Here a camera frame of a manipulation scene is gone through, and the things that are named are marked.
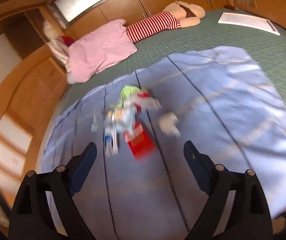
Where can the red cardboard box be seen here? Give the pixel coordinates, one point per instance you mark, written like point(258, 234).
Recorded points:
point(140, 145)

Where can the white stuffed plastic bags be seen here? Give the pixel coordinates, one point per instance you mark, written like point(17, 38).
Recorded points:
point(50, 30)

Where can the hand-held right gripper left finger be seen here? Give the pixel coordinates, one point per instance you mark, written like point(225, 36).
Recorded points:
point(83, 170)

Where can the white rectangular tray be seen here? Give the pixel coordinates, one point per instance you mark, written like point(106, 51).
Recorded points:
point(245, 20)

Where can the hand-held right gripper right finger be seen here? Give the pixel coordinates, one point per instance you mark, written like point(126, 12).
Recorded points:
point(197, 167)

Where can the white wall socket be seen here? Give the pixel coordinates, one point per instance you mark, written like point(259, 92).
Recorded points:
point(15, 161)

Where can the pale plush cushion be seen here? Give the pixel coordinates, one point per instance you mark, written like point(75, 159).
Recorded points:
point(72, 78)

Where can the clear plastic wrapper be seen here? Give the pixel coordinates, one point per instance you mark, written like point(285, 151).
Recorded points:
point(96, 126)

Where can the blue striped bed sheet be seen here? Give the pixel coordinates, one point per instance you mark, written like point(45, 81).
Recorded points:
point(220, 92)

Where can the white and red hanging cloth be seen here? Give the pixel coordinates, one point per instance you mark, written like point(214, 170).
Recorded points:
point(60, 52)

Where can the dark brown small object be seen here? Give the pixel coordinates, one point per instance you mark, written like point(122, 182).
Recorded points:
point(230, 7)

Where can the green paper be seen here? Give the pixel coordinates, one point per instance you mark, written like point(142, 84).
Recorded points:
point(129, 92)

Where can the plush doll with striped shirt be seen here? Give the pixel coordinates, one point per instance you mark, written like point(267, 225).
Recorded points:
point(153, 26)

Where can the wooden bunk bed frame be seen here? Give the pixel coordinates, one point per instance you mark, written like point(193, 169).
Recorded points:
point(33, 92)

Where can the green patterned bed mat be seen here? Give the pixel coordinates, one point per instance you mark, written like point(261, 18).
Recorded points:
point(182, 40)

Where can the white plastic wrapper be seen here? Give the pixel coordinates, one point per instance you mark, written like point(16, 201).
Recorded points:
point(126, 120)

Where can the pink pillow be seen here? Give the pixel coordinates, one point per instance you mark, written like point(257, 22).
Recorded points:
point(100, 50)

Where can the wooden wardrobe shelf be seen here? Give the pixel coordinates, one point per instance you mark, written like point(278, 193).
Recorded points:
point(20, 35)

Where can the white tissue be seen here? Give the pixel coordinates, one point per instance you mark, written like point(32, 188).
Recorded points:
point(168, 123)

